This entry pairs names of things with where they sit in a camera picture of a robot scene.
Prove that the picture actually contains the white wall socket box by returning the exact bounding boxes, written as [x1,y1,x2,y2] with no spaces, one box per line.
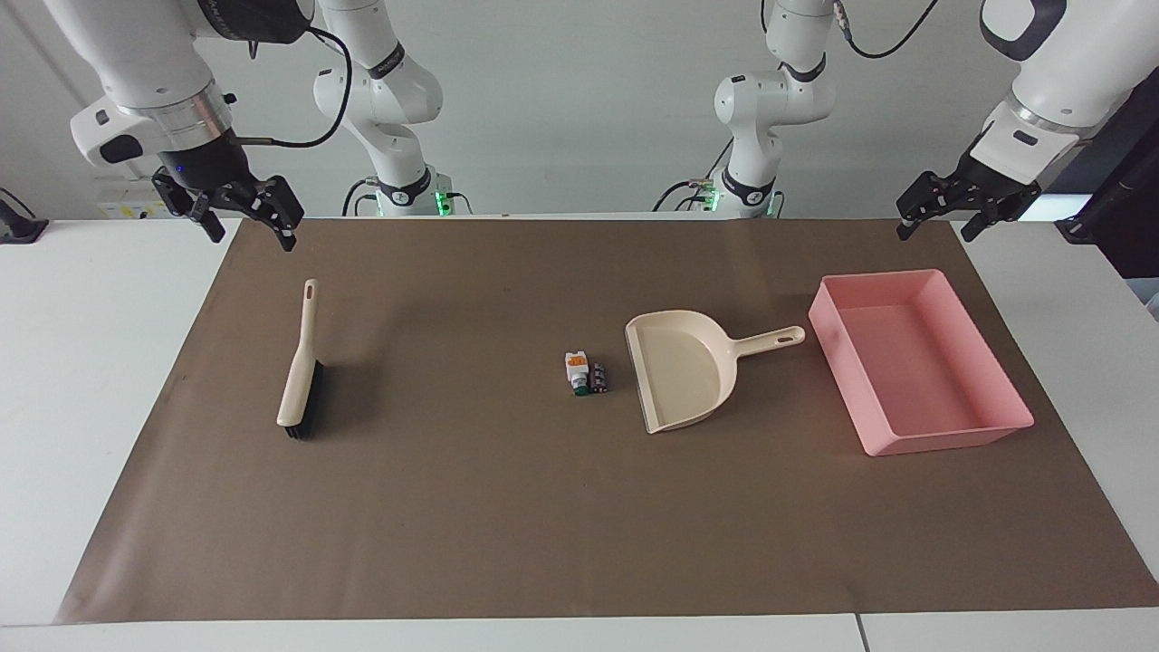
[94,177,171,221]

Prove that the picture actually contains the black stand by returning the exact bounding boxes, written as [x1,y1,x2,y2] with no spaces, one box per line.
[0,187,49,245]
[1054,89,1159,280]

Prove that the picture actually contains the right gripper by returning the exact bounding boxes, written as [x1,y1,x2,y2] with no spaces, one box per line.
[151,131,305,254]

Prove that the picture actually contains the cream brush with black bristles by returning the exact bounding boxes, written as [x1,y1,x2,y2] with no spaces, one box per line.
[276,279,326,443]

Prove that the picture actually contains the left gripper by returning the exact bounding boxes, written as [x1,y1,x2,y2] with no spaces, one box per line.
[896,136,1043,244]

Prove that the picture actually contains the pink plastic bin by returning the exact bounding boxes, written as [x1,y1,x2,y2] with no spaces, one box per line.
[808,268,1036,458]

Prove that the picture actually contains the cream plastic dustpan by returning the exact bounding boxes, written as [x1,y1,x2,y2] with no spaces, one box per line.
[624,310,807,436]

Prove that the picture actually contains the black cable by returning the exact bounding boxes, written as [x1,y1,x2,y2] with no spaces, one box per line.
[652,136,736,215]
[835,0,941,61]
[237,25,354,150]
[341,177,379,217]

